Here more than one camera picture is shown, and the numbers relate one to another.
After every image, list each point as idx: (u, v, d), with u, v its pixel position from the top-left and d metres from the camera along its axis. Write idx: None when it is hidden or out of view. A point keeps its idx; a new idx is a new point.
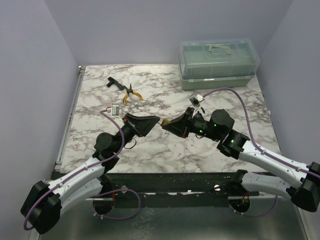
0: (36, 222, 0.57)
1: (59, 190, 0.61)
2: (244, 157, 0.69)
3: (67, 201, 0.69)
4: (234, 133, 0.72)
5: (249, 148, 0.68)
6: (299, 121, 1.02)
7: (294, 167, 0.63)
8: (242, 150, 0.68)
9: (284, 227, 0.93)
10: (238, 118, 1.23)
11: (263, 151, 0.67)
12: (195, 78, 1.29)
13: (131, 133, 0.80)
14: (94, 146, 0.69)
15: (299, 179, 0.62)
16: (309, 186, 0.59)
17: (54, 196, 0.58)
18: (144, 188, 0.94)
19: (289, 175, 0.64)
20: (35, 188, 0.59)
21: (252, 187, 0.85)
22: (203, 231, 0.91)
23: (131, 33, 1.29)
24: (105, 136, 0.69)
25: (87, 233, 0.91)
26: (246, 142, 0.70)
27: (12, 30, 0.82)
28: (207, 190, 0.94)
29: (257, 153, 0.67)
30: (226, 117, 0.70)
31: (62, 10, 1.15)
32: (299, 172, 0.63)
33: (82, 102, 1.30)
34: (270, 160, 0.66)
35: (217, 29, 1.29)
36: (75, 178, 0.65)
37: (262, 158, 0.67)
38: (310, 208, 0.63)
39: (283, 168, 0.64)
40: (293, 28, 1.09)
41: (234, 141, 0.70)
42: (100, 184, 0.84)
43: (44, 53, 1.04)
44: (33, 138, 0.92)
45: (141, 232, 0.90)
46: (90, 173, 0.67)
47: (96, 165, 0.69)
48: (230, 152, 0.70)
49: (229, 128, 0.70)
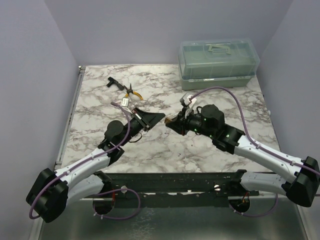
0: (42, 210, 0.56)
1: (67, 177, 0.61)
2: (239, 152, 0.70)
3: (72, 193, 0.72)
4: (229, 128, 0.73)
5: (244, 143, 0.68)
6: (300, 121, 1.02)
7: (289, 161, 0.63)
8: (237, 144, 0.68)
9: (285, 227, 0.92)
10: (238, 118, 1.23)
11: (258, 145, 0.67)
12: (195, 77, 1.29)
13: (138, 128, 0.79)
14: (105, 133, 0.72)
15: (293, 173, 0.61)
16: (303, 180, 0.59)
17: (61, 183, 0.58)
18: (144, 188, 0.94)
19: (283, 170, 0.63)
20: (43, 176, 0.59)
21: (250, 186, 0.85)
22: (203, 231, 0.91)
23: (131, 34, 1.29)
24: (117, 124, 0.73)
25: (87, 233, 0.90)
26: (242, 137, 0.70)
27: (12, 30, 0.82)
28: (207, 190, 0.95)
29: (252, 148, 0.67)
30: (216, 110, 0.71)
31: (62, 10, 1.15)
32: (293, 166, 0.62)
33: (82, 102, 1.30)
34: (265, 154, 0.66)
35: (217, 29, 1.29)
36: (81, 167, 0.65)
37: (256, 152, 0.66)
38: (304, 203, 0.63)
39: (278, 163, 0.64)
40: (294, 27, 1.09)
41: (229, 136, 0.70)
42: (101, 182, 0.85)
43: (43, 53, 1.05)
44: (32, 138, 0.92)
45: (141, 232, 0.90)
46: (96, 163, 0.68)
47: (102, 155, 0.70)
48: (225, 147, 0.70)
49: (221, 122, 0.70)
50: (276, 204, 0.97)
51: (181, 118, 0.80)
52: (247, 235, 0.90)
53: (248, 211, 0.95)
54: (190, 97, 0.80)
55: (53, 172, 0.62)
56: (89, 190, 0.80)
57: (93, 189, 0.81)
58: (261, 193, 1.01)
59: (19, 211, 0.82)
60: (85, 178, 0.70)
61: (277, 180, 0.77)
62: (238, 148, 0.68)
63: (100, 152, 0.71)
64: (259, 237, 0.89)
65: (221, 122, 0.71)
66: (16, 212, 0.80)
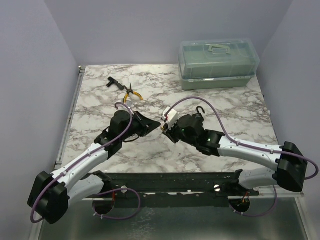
0: (44, 212, 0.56)
1: (65, 178, 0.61)
2: (225, 153, 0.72)
3: (73, 193, 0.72)
4: (209, 132, 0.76)
5: (225, 143, 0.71)
6: (299, 121, 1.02)
7: (268, 150, 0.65)
8: (219, 146, 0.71)
9: (285, 227, 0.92)
10: (238, 118, 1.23)
11: (238, 142, 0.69)
12: (195, 78, 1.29)
13: (138, 128, 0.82)
14: (112, 119, 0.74)
15: (275, 161, 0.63)
16: (285, 165, 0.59)
17: (59, 185, 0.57)
18: (144, 188, 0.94)
19: (265, 159, 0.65)
20: (40, 179, 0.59)
21: (248, 184, 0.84)
22: (203, 231, 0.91)
23: (131, 33, 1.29)
24: (124, 113, 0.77)
25: (87, 233, 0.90)
26: (223, 138, 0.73)
27: (12, 30, 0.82)
28: (208, 190, 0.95)
29: (233, 146, 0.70)
30: (190, 119, 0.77)
31: (62, 10, 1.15)
32: (273, 154, 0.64)
33: (82, 102, 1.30)
34: (248, 149, 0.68)
35: (217, 29, 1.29)
36: (78, 166, 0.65)
37: (238, 149, 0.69)
38: (295, 189, 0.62)
39: (259, 154, 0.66)
40: (294, 28, 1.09)
41: (211, 140, 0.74)
42: (102, 181, 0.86)
43: (43, 53, 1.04)
44: (32, 138, 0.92)
45: (141, 232, 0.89)
46: (94, 159, 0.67)
47: (99, 150, 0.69)
48: (210, 151, 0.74)
49: (197, 129, 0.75)
50: (276, 204, 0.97)
51: (165, 130, 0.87)
52: (247, 235, 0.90)
53: (248, 211, 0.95)
54: (165, 114, 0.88)
55: (50, 174, 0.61)
56: (89, 189, 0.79)
57: (94, 188, 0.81)
58: (261, 193, 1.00)
59: (19, 211, 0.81)
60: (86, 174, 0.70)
61: (268, 172, 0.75)
62: (221, 149, 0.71)
63: (97, 147, 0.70)
64: (259, 237, 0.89)
65: (199, 129, 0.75)
66: (16, 212, 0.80)
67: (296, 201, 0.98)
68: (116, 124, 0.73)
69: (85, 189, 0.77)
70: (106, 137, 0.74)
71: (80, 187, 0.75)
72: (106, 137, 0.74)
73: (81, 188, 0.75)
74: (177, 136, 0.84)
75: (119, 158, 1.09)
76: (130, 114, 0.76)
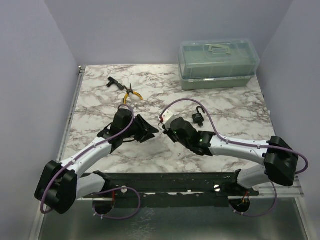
0: (53, 202, 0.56)
1: (73, 167, 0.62)
2: (216, 151, 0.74)
3: (81, 184, 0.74)
4: (201, 133, 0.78)
5: (216, 142, 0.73)
6: (299, 121, 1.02)
7: (255, 145, 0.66)
8: (210, 145, 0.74)
9: (285, 227, 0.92)
10: (238, 118, 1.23)
11: (227, 140, 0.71)
12: (195, 78, 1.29)
13: (138, 130, 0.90)
14: (115, 115, 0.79)
15: (262, 155, 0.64)
16: (271, 159, 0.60)
17: (69, 172, 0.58)
18: (144, 188, 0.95)
19: (253, 155, 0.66)
20: (48, 168, 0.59)
21: (246, 182, 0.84)
22: (203, 231, 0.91)
23: (131, 33, 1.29)
24: (126, 110, 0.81)
25: (87, 234, 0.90)
26: (213, 137, 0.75)
27: (12, 30, 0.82)
28: (208, 190, 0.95)
29: (223, 144, 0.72)
30: (181, 122, 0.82)
31: (62, 10, 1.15)
32: (261, 148, 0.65)
33: (82, 102, 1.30)
34: (235, 145, 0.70)
35: (217, 29, 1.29)
36: (85, 156, 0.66)
37: (227, 147, 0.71)
38: (286, 183, 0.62)
39: (247, 150, 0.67)
40: (294, 27, 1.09)
41: (202, 140, 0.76)
42: (102, 179, 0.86)
43: (43, 53, 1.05)
44: (32, 138, 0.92)
45: (141, 232, 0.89)
46: (99, 150, 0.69)
47: (104, 143, 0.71)
48: (203, 151, 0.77)
49: (188, 130, 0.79)
50: (276, 204, 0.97)
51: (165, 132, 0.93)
52: (247, 235, 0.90)
53: (247, 211, 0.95)
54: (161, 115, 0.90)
55: (59, 163, 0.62)
56: (92, 186, 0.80)
57: (100, 184, 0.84)
58: (261, 193, 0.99)
59: (19, 211, 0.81)
60: (90, 166, 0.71)
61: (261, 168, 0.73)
62: (212, 148, 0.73)
63: (102, 140, 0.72)
64: (259, 237, 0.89)
65: (189, 130, 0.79)
66: (16, 212, 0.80)
67: (296, 201, 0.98)
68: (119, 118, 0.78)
69: (92, 183, 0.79)
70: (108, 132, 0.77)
71: (87, 181, 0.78)
72: (108, 132, 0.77)
73: (88, 182, 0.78)
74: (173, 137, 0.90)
75: (119, 158, 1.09)
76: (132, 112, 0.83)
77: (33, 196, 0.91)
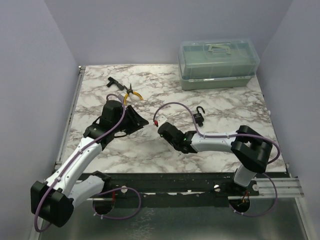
0: (50, 219, 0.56)
1: (60, 184, 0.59)
2: (198, 147, 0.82)
3: (76, 194, 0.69)
4: (186, 133, 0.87)
5: (196, 138, 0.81)
6: (299, 121, 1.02)
7: (224, 136, 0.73)
8: (192, 142, 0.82)
9: (285, 228, 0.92)
10: (238, 118, 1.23)
11: (204, 135, 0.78)
12: (195, 78, 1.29)
13: (128, 123, 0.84)
14: (103, 108, 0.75)
15: (230, 144, 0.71)
16: (238, 145, 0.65)
17: (56, 193, 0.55)
18: (144, 188, 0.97)
19: (224, 145, 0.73)
20: (35, 190, 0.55)
21: (240, 179, 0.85)
22: (203, 231, 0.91)
23: (131, 33, 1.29)
24: (114, 102, 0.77)
25: (87, 234, 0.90)
26: (195, 135, 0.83)
27: (12, 30, 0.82)
28: (208, 190, 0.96)
29: (201, 139, 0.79)
30: (167, 126, 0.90)
31: (62, 10, 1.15)
32: (229, 138, 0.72)
33: (82, 102, 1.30)
34: (211, 139, 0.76)
35: (218, 29, 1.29)
36: (72, 166, 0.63)
37: (204, 141, 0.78)
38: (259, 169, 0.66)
39: (219, 141, 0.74)
40: (294, 27, 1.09)
41: (186, 139, 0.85)
42: (102, 180, 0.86)
43: (44, 54, 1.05)
44: (32, 138, 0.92)
45: (141, 232, 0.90)
46: (86, 155, 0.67)
47: (90, 145, 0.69)
48: (188, 149, 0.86)
49: (172, 132, 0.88)
50: (276, 204, 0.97)
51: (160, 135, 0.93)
52: (247, 235, 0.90)
53: (247, 211, 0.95)
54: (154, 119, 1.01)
55: (45, 183, 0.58)
56: (91, 189, 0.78)
57: (95, 187, 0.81)
58: (261, 192, 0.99)
59: (19, 211, 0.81)
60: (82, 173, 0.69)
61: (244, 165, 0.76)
62: (193, 144, 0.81)
63: (89, 142, 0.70)
64: (259, 237, 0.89)
65: (173, 132, 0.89)
66: (16, 213, 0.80)
67: (296, 201, 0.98)
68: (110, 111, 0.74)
69: (86, 189, 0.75)
70: (96, 128, 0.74)
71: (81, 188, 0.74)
72: (96, 128, 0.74)
73: (83, 189, 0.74)
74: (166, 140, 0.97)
75: (119, 158, 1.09)
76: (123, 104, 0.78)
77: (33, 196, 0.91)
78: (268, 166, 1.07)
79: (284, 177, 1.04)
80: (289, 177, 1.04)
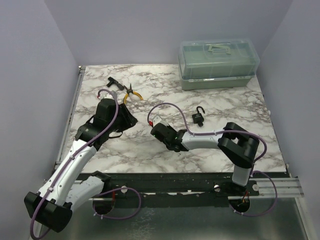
0: (49, 225, 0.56)
1: (53, 194, 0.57)
2: (189, 146, 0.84)
3: (75, 198, 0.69)
4: (178, 132, 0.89)
5: (186, 136, 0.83)
6: (299, 121, 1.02)
7: (212, 133, 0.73)
8: (182, 140, 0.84)
9: (285, 228, 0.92)
10: (238, 118, 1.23)
11: (193, 133, 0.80)
12: (195, 78, 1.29)
13: (122, 122, 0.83)
14: (98, 107, 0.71)
15: (217, 141, 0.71)
16: (224, 142, 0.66)
17: (49, 204, 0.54)
18: (144, 188, 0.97)
19: (212, 142, 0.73)
20: (29, 201, 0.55)
21: (238, 179, 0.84)
22: (203, 231, 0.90)
23: (131, 33, 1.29)
24: (108, 100, 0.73)
25: (87, 234, 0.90)
26: (186, 133, 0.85)
27: (11, 30, 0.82)
28: (207, 190, 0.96)
29: (191, 137, 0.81)
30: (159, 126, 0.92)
31: (62, 10, 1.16)
32: (217, 135, 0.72)
33: (82, 102, 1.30)
34: (199, 137, 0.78)
35: (218, 29, 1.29)
36: (64, 174, 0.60)
37: (194, 139, 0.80)
38: (246, 164, 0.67)
39: (207, 138, 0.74)
40: (294, 27, 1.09)
41: (177, 138, 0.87)
42: (102, 181, 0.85)
43: (44, 53, 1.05)
44: (32, 138, 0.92)
45: (141, 232, 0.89)
46: (79, 160, 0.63)
47: (83, 149, 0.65)
48: (179, 148, 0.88)
49: (163, 131, 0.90)
50: (276, 204, 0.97)
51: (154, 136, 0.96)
52: (247, 235, 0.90)
53: (247, 211, 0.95)
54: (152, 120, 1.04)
55: (37, 193, 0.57)
56: (91, 191, 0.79)
57: (95, 189, 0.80)
58: (261, 193, 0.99)
59: (19, 211, 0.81)
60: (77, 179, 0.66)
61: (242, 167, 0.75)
62: (184, 142, 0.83)
63: (81, 145, 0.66)
64: (259, 237, 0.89)
65: (165, 131, 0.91)
66: (17, 212, 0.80)
67: (296, 201, 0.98)
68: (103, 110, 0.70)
69: (86, 192, 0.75)
70: (88, 128, 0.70)
71: (80, 191, 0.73)
72: (88, 128, 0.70)
73: (82, 192, 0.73)
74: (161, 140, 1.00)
75: (119, 158, 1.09)
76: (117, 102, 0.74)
77: None
78: (268, 166, 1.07)
79: (284, 177, 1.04)
80: (289, 177, 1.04)
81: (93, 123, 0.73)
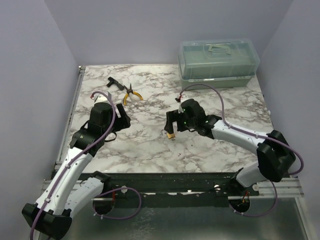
0: (49, 234, 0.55)
1: (50, 205, 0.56)
2: (218, 135, 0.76)
3: (74, 204, 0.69)
4: (209, 116, 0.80)
5: (219, 125, 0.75)
6: (299, 121, 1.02)
7: (253, 134, 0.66)
8: (213, 127, 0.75)
9: (285, 228, 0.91)
10: (238, 118, 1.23)
11: (229, 125, 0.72)
12: (195, 78, 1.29)
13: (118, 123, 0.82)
14: (92, 111, 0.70)
15: (256, 144, 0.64)
16: (265, 148, 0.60)
17: (47, 215, 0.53)
18: (145, 188, 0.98)
19: (249, 143, 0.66)
20: (26, 213, 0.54)
21: (246, 181, 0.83)
22: (203, 232, 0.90)
23: (131, 33, 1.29)
24: (104, 104, 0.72)
25: (86, 234, 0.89)
26: (218, 121, 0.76)
27: (11, 30, 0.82)
28: (207, 190, 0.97)
29: (225, 128, 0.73)
30: (192, 102, 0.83)
31: (62, 10, 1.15)
32: (257, 138, 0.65)
33: (82, 102, 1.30)
34: (237, 131, 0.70)
35: (218, 29, 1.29)
36: (61, 184, 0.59)
37: (228, 131, 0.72)
38: (276, 179, 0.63)
39: (245, 137, 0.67)
40: (293, 27, 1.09)
41: (207, 121, 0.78)
42: (101, 182, 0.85)
43: (43, 53, 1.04)
44: (32, 138, 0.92)
45: (141, 232, 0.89)
46: (75, 169, 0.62)
47: (78, 158, 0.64)
48: (206, 132, 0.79)
49: (195, 110, 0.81)
50: (276, 204, 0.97)
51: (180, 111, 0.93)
52: (247, 235, 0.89)
53: (248, 211, 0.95)
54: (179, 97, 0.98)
55: (35, 205, 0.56)
56: (91, 194, 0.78)
57: (94, 191, 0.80)
58: (261, 192, 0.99)
59: (20, 211, 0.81)
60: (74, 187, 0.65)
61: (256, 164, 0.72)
62: (215, 130, 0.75)
63: (76, 154, 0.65)
64: (259, 237, 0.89)
65: (197, 110, 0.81)
66: (18, 212, 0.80)
67: (296, 201, 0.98)
68: (97, 115, 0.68)
69: (85, 195, 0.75)
70: (82, 135, 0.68)
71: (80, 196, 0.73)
72: (83, 135, 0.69)
73: (82, 196, 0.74)
74: (182, 121, 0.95)
75: (119, 158, 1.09)
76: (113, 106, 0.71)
77: (33, 195, 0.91)
78: None
79: (284, 177, 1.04)
80: (289, 177, 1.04)
81: (87, 128, 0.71)
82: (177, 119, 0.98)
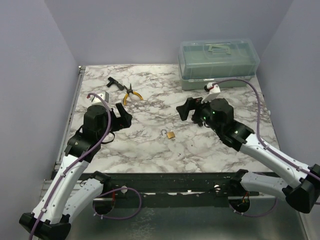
0: None
1: (47, 215, 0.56)
2: (246, 150, 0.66)
3: (73, 208, 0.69)
4: (238, 125, 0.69)
5: (252, 141, 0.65)
6: (300, 121, 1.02)
7: (295, 166, 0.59)
8: (245, 142, 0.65)
9: (285, 228, 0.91)
10: (238, 118, 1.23)
11: (266, 146, 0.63)
12: (195, 78, 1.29)
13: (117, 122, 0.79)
14: (85, 116, 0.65)
15: (297, 179, 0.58)
16: (307, 187, 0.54)
17: (44, 225, 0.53)
18: (144, 188, 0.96)
19: (288, 174, 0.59)
20: (23, 222, 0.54)
21: (250, 186, 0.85)
22: (203, 232, 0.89)
23: (131, 34, 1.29)
24: (98, 107, 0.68)
25: (85, 234, 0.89)
26: (250, 135, 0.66)
27: (11, 30, 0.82)
28: (207, 190, 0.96)
29: (259, 147, 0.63)
30: (227, 106, 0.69)
31: (62, 10, 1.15)
32: (299, 171, 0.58)
33: (82, 102, 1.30)
34: (275, 157, 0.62)
35: (218, 29, 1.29)
36: (57, 193, 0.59)
37: (264, 154, 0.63)
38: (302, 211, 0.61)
39: (284, 166, 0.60)
40: (293, 27, 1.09)
41: (237, 132, 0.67)
42: (100, 183, 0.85)
43: (43, 53, 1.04)
44: (32, 138, 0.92)
45: (141, 232, 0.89)
46: (70, 177, 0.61)
47: (73, 166, 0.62)
48: (232, 143, 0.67)
49: (229, 117, 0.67)
50: (276, 204, 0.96)
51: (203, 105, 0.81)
52: (247, 235, 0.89)
53: (247, 211, 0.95)
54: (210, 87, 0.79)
55: (32, 214, 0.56)
56: (91, 196, 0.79)
57: (94, 193, 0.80)
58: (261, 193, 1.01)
59: (20, 211, 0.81)
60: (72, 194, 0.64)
61: (278, 184, 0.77)
62: (247, 146, 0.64)
63: (72, 162, 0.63)
64: (259, 237, 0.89)
65: (230, 117, 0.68)
66: (18, 212, 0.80)
67: None
68: (91, 120, 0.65)
69: (85, 198, 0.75)
70: (77, 142, 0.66)
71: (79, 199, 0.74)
72: (77, 141, 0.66)
73: (81, 199, 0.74)
74: (201, 115, 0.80)
75: (119, 158, 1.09)
76: (107, 108, 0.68)
77: (33, 196, 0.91)
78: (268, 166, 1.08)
79: None
80: None
81: (82, 133, 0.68)
82: (197, 108, 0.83)
